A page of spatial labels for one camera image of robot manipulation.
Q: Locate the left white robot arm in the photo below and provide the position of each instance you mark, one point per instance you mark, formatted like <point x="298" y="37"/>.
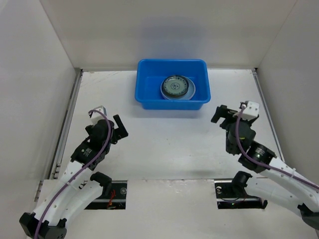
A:
<point x="80" y="184"/>

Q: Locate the light blue plastic plate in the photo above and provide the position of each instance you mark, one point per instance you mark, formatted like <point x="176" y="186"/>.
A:
<point x="190" y="93"/>

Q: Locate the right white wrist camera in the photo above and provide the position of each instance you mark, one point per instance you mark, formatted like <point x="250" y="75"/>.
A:
<point x="250" y="110"/>

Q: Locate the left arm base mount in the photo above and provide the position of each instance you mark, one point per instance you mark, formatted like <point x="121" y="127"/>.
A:
<point x="117" y="195"/>

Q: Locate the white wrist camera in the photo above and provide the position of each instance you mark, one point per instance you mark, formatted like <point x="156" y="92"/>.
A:
<point x="97" y="113"/>
<point x="250" y="110"/>

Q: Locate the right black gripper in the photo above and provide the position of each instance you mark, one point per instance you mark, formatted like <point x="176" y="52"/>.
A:
<point x="225" y="118"/>

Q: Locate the right aluminium rail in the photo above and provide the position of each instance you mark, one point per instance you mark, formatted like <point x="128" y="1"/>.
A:
<point x="256" y="78"/>

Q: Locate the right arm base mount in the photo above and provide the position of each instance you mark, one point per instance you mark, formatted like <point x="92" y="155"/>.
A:
<point x="229" y="199"/>

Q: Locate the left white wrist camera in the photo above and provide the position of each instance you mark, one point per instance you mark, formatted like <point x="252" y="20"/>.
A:
<point x="97" y="113"/>

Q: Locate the blue plastic bin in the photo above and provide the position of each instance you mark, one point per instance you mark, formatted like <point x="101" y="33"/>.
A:
<point x="152" y="72"/>

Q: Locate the left aluminium rail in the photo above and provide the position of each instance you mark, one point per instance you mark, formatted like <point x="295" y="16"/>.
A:
<point x="55" y="163"/>

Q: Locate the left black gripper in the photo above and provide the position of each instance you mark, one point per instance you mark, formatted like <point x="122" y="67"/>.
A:
<point x="121" y="130"/>

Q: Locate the aluminium rail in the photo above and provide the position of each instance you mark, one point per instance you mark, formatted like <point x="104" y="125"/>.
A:
<point x="55" y="163"/>
<point x="256" y="78"/>

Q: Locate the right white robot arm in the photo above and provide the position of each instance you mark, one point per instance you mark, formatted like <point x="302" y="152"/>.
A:
<point x="288" y="189"/>

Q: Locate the blue white plate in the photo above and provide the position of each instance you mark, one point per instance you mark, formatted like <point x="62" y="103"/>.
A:
<point x="175" y="86"/>

